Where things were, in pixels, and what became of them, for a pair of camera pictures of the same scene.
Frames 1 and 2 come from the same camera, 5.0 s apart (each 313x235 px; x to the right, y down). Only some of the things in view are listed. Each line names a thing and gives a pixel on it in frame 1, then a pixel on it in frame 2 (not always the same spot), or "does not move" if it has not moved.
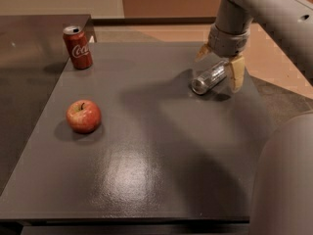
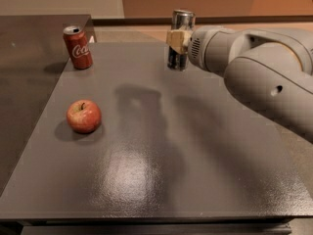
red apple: (83, 116) does not move
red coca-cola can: (78, 47) does not move
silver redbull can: (210, 78) → (180, 20)
